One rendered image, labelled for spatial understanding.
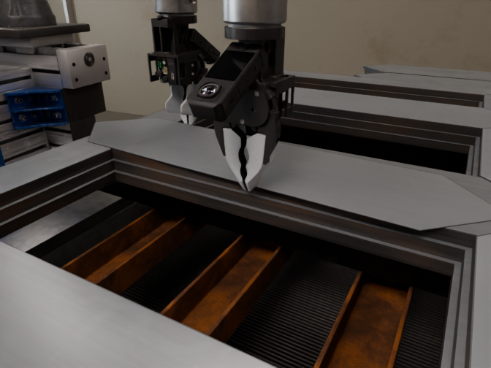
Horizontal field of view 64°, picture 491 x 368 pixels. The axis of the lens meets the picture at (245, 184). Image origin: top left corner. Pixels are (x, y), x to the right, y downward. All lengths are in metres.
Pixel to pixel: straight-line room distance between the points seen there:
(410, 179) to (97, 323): 0.45
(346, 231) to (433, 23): 2.75
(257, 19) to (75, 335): 0.35
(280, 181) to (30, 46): 0.76
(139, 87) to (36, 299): 3.81
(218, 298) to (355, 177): 0.28
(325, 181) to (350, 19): 2.72
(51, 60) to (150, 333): 0.85
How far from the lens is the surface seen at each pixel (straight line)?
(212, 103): 0.42
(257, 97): 0.48
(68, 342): 0.35
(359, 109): 0.97
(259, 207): 0.57
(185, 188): 0.63
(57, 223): 0.91
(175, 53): 0.75
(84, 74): 1.09
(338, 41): 3.27
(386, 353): 0.60
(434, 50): 3.22
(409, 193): 0.58
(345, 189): 0.56
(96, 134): 0.81
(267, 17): 0.47
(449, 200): 0.58
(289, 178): 0.58
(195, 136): 0.76
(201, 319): 0.61
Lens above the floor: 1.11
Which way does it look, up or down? 26 degrees down
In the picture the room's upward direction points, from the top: straight up
